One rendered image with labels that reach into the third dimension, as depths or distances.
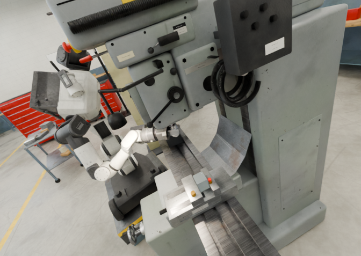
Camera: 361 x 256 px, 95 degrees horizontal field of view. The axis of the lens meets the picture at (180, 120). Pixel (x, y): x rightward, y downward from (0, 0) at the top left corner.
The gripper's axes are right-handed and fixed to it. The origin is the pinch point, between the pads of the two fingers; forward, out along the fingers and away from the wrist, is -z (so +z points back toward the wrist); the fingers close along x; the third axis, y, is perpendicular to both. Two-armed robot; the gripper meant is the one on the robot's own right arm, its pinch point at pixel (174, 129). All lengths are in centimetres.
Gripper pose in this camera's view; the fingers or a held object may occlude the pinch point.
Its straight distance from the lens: 92.4
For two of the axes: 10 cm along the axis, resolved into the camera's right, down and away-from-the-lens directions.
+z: -9.5, 2.1, 2.2
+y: 2.9, 8.3, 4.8
